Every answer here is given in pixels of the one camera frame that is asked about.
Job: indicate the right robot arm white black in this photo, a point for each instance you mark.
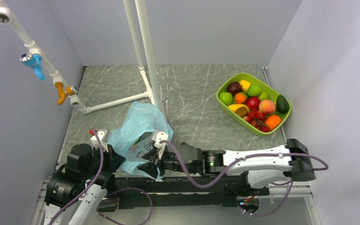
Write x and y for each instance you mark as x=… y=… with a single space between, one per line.
x=204 y=168

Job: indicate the white pipe with taps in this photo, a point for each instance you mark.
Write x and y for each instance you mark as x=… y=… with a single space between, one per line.
x=7 y=17

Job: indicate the dark purple fake plum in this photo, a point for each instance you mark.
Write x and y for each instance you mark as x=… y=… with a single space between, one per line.
x=234 y=88

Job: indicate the orange tap valve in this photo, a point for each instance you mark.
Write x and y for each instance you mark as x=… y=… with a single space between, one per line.
x=64 y=92

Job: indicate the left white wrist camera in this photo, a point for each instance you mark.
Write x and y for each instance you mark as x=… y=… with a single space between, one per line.
x=103 y=136

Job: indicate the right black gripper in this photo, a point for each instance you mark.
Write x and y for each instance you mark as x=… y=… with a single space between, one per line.
x=151 y=165

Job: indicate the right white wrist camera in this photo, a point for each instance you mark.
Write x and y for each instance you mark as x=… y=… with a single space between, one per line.
x=159 y=139

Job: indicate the orange fake tangerine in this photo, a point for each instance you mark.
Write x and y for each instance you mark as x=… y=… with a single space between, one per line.
x=272 y=122

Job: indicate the steel wrench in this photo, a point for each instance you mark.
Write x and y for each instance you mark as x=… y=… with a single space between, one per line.
x=163 y=102

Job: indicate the yellow fake lemon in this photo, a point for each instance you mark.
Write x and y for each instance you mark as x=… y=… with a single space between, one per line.
x=244 y=85

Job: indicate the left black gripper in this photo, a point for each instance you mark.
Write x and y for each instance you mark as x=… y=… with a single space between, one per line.
x=115 y=160

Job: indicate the dark green fake avocado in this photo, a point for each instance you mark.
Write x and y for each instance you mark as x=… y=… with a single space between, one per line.
x=282 y=105

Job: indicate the red fake apple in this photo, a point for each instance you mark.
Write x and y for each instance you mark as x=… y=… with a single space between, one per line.
x=253 y=103

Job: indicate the light green fake lime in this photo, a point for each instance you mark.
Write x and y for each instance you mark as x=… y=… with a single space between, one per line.
x=264 y=95

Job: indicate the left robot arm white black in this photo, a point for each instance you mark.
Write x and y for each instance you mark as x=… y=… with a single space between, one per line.
x=80 y=184

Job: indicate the red fake cherry bunch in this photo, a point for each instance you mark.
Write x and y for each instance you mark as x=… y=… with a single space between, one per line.
x=257 y=119

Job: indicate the small orange fake fruit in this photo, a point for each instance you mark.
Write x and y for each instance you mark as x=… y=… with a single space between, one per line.
x=240 y=98

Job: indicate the bumpy green fake fruit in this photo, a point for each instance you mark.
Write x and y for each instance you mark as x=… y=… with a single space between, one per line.
x=254 y=90

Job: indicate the green fake apple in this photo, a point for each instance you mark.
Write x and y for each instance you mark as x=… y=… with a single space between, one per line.
x=226 y=98

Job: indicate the light blue plastic bag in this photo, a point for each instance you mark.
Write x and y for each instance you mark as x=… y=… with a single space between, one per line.
x=132 y=140

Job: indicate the fake peach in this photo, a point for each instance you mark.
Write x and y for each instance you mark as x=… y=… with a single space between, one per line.
x=267 y=107

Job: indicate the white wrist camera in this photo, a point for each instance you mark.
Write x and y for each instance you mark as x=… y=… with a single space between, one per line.
x=103 y=136
x=159 y=139

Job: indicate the yellow fake mango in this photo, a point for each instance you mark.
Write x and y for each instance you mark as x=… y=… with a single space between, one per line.
x=239 y=109

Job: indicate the blue tap valve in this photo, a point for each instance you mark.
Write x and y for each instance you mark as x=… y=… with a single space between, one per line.
x=33 y=61

